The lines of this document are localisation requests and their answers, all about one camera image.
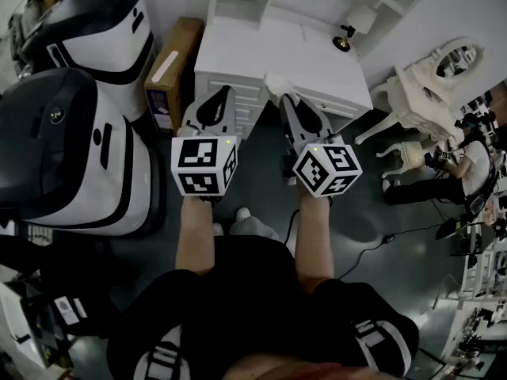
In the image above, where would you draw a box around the white desk with drawers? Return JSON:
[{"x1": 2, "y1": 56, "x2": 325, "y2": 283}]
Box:
[{"x1": 193, "y1": 0, "x2": 439, "y2": 141}]

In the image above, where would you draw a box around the person's black printed shirt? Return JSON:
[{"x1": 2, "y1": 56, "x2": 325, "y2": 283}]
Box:
[{"x1": 105, "y1": 234, "x2": 421, "y2": 380}]

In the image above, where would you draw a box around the brass desk lamp white shade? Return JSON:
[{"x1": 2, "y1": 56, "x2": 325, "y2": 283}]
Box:
[{"x1": 331, "y1": 6, "x2": 378, "y2": 54}]

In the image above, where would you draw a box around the white ornate stool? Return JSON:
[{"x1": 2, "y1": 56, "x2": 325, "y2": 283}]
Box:
[{"x1": 375, "y1": 140, "x2": 428, "y2": 180}]

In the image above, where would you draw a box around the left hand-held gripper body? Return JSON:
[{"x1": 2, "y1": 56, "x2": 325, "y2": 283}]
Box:
[{"x1": 170, "y1": 123, "x2": 239, "y2": 203}]

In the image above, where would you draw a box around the black equipment case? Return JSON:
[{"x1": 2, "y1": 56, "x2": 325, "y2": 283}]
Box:
[{"x1": 0, "y1": 231, "x2": 122, "y2": 342}]

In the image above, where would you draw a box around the white black mobile robot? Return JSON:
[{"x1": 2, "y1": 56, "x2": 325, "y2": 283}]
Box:
[
  {"x1": 18, "y1": 0, "x2": 156, "y2": 123},
  {"x1": 0, "y1": 66, "x2": 164, "y2": 238}
]

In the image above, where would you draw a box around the black office chair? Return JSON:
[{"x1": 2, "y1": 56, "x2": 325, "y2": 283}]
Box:
[{"x1": 434, "y1": 195, "x2": 498, "y2": 257}]

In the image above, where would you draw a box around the person's right forearm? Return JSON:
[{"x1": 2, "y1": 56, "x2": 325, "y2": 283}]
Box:
[{"x1": 294, "y1": 180, "x2": 336, "y2": 295}]

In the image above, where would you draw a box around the white ornate vanity table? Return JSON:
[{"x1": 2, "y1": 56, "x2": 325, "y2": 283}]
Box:
[{"x1": 353, "y1": 36, "x2": 486, "y2": 146}]

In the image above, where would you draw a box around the white storage rack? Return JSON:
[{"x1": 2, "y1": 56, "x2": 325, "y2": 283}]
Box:
[{"x1": 438, "y1": 211, "x2": 507, "y2": 374}]

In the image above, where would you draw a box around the white cloth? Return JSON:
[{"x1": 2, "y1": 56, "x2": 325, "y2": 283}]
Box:
[{"x1": 263, "y1": 70, "x2": 296, "y2": 97}]

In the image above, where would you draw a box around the brown cardboard box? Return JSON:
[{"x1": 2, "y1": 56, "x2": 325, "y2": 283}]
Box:
[{"x1": 143, "y1": 16, "x2": 205, "y2": 135}]

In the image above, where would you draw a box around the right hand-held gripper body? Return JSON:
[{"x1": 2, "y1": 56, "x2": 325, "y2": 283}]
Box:
[{"x1": 280, "y1": 132, "x2": 364, "y2": 200}]

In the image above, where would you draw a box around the black floor cable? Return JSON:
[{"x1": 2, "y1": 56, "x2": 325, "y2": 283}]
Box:
[{"x1": 335, "y1": 222, "x2": 451, "y2": 281}]

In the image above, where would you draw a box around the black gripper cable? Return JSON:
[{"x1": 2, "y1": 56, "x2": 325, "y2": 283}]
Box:
[{"x1": 282, "y1": 207, "x2": 301, "y2": 245}]

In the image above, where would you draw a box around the person's left forearm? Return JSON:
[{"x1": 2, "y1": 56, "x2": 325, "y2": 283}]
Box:
[{"x1": 174, "y1": 195, "x2": 218, "y2": 277}]

